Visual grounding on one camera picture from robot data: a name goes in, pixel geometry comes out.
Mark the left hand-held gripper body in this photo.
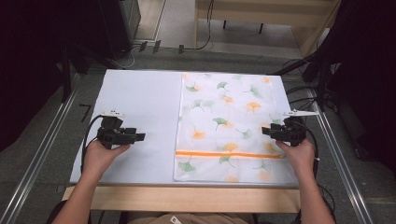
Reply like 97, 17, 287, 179
96, 109, 128, 149

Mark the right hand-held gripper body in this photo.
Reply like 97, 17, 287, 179
276, 108, 320, 147

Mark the white leaf-print mesh laundry bag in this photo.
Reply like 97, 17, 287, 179
173, 72, 297, 185

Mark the person's right hand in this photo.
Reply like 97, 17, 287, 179
275, 138, 317, 182

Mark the person's left hand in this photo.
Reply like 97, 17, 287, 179
81, 140, 132, 182

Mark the white table cover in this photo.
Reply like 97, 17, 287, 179
69, 68, 303, 189

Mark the black metal stand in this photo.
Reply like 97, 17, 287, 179
273, 46, 332, 112

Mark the wooden table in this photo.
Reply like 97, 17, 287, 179
62, 184, 302, 215

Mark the dark curtain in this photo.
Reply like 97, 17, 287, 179
0, 0, 106, 152
321, 0, 396, 176

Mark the person's beige clothing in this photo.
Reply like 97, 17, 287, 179
127, 212, 260, 224

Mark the black cabinet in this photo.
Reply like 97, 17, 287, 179
98, 0, 142, 61

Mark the light wooden bench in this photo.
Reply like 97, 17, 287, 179
193, 0, 342, 58

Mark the left hand-held gripper black cable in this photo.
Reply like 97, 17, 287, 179
80, 114, 106, 174

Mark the bundle of black floor cables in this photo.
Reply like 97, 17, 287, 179
283, 58, 341, 114

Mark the aluminium floor rail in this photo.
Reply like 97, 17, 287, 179
0, 73, 84, 224
306, 88, 375, 224

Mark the white floor cable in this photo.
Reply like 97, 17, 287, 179
111, 45, 138, 70

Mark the black hanging cable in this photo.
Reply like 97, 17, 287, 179
177, 0, 216, 55

